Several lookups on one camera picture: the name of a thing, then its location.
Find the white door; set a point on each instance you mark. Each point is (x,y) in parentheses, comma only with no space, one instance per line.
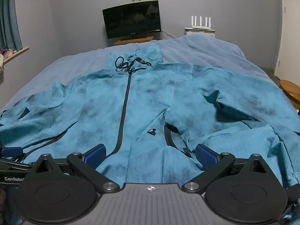
(289,25)

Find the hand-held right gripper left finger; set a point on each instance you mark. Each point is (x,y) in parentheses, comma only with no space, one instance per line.
(96,155)

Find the pink plush item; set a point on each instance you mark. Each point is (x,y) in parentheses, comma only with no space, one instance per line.
(9,52)

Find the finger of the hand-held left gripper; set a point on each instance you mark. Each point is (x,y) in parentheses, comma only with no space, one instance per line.
(11,151)

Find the teal window curtain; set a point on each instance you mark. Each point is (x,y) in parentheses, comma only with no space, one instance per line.
(9,16)

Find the black flat screen television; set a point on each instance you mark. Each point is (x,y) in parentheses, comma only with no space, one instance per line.
(132,18)

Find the beige crumpled cloth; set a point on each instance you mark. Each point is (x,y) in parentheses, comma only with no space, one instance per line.
(1,62)

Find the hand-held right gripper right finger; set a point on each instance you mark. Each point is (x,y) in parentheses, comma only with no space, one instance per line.
(206,157)

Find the round wooden stool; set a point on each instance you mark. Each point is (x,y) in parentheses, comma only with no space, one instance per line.
(291,91)

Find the blue bed blanket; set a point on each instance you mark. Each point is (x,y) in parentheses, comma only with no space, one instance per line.
(70,63)

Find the wooden television stand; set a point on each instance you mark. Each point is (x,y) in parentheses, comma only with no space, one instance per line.
(133,40)

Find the teal zip jacket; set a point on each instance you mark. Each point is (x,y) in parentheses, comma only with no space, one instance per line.
(145,103)

